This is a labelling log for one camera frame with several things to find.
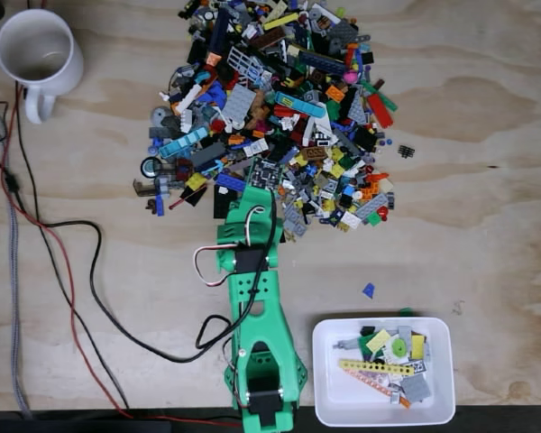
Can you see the small yellow Lego brick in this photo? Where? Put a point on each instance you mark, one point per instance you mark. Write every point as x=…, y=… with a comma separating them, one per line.
x=196, y=180

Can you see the dark grey Lego brick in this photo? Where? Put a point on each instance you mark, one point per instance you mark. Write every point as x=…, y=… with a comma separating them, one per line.
x=207, y=155

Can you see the red Lego bar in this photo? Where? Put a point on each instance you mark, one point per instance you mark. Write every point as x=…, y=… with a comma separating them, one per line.
x=180, y=203

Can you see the white Lego plate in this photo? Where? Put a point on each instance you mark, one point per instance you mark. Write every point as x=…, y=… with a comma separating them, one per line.
x=351, y=219

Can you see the light blue Lego car piece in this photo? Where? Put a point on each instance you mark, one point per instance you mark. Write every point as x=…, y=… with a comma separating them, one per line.
x=182, y=142

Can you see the large grey Lego plate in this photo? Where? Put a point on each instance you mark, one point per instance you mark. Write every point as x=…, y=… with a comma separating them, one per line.
x=239, y=101

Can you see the black Lego wheel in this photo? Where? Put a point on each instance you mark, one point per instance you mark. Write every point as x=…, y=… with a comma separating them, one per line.
x=149, y=168

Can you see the long cyan Lego plate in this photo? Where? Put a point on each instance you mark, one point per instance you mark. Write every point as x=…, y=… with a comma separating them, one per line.
x=297, y=104

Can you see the long grey Lego plate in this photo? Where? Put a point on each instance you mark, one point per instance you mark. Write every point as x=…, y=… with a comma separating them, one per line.
x=374, y=206

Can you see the small green Lego plate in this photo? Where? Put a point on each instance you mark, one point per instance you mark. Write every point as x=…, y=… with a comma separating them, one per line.
x=375, y=219

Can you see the long white Lego brick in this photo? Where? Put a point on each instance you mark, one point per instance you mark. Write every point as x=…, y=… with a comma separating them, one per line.
x=189, y=97

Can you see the grey Lego dish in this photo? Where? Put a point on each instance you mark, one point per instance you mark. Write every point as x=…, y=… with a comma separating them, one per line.
x=159, y=115

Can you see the small blue Lego wedge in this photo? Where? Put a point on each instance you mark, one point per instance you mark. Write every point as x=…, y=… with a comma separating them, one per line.
x=369, y=290

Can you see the orange Lego brick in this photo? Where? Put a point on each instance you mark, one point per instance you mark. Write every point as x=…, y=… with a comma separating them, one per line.
x=336, y=92

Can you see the grey Lego wedge plate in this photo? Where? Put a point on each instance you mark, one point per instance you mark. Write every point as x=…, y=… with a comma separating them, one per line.
x=357, y=110

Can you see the white Lego fence grid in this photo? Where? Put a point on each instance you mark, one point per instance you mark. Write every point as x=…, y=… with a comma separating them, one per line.
x=241, y=61

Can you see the grey Lego axle piece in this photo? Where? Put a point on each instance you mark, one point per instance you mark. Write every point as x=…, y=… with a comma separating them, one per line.
x=345, y=345

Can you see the red Lego plate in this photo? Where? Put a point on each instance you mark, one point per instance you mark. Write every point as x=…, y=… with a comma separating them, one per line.
x=380, y=111

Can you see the small black Lego grille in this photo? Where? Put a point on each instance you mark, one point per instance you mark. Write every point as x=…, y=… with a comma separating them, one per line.
x=405, y=151

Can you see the long dark blue Lego plate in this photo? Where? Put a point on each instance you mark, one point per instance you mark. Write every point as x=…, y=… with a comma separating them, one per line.
x=322, y=61

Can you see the pink Lego ball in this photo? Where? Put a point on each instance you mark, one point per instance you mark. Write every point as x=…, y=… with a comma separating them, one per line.
x=351, y=76

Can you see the long green Lego plate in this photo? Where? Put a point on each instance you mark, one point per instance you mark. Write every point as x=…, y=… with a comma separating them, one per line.
x=378, y=94

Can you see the dark brown Lego plate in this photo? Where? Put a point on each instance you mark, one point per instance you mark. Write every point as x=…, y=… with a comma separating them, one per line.
x=266, y=39

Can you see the pale yellow Lego plate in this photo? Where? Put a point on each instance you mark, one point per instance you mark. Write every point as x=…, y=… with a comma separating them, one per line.
x=378, y=339

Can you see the small green Lego piece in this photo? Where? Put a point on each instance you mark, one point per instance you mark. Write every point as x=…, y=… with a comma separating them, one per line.
x=406, y=311

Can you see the long dark blue Lego brick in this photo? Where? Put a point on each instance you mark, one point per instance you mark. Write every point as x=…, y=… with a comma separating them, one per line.
x=219, y=31

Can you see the long yellow Lego plate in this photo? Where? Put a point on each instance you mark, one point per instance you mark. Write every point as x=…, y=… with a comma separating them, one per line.
x=279, y=21

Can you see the yellow Lego technic beam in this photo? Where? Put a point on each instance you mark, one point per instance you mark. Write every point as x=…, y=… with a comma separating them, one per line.
x=376, y=366

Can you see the lime round Lego piece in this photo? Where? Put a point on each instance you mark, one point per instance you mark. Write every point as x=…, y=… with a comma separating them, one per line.
x=399, y=347

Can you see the dark grey Lego plate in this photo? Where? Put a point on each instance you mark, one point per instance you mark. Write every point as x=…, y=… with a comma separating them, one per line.
x=342, y=30

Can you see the white plastic bin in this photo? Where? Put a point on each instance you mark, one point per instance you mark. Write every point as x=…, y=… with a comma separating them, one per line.
x=342, y=406

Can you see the grey square Lego plate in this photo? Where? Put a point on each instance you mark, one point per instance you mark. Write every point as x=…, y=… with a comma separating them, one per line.
x=415, y=387

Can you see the white ceramic mug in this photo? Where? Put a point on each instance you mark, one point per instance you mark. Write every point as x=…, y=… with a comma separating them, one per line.
x=72, y=67

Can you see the green camera circuit board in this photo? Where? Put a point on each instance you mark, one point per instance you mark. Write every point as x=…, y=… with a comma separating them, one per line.
x=268, y=173

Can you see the brown Lego bracket piece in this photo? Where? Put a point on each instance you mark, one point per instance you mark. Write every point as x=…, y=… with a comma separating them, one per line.
x=140, y=188

